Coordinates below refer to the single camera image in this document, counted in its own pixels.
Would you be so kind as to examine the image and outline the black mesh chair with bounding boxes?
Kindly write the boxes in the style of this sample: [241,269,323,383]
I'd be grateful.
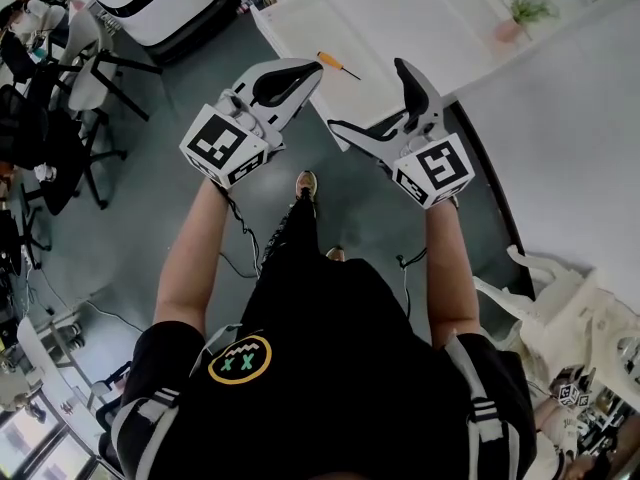
[93,361,134,472]

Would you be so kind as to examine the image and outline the white cabinet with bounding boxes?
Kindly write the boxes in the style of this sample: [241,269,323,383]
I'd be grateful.
[272,0,640,100]

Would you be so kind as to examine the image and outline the orange handled screwdriver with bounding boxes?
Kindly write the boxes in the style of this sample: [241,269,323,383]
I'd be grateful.
[316,51,362,81]

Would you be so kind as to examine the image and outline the person's right forearm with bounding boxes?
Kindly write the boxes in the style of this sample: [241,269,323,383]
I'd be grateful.
[423,200,482,350]

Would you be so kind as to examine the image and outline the person's black trousers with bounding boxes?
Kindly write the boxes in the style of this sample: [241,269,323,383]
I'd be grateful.
[259,198,321,272]

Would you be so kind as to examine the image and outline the white chair with black legs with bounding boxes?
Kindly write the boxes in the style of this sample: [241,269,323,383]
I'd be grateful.
[67,11,164,122]

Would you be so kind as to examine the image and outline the white round-backed chair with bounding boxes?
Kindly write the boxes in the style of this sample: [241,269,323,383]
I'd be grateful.
[23,0,70,64]

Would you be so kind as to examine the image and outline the small white wheeled cart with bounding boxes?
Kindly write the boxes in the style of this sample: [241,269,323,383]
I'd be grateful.
[17,312,87,369]

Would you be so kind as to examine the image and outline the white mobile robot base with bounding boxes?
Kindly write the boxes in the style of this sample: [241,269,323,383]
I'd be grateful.
[74,0,236,67]

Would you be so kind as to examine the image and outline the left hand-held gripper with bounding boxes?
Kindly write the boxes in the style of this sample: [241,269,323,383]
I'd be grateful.
[179,57,325,190]

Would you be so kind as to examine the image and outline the green plant in pink pot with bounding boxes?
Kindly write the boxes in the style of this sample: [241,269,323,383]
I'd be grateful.
[494,0,560,44]

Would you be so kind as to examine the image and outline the grey harness strap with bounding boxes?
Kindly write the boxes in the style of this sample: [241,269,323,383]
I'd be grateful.
[110,323,244,480]
[443,332,516,480]

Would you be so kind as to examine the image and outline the person's black printed t-shirt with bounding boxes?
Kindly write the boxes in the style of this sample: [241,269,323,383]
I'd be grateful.
[112,257,539,480]

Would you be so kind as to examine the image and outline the black office chair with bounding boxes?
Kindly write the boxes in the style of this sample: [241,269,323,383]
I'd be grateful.
[0,85,129,218]

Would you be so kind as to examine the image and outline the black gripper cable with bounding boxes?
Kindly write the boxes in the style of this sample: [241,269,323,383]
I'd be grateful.
[395,247,429,320]
[217,185,264,280]

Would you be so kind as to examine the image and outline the person's left forearm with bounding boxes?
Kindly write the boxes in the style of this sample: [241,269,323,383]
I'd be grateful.
[152,177,232,340]

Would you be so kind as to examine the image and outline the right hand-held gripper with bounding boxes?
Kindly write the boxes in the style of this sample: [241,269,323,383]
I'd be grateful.
[327,57,476,210]

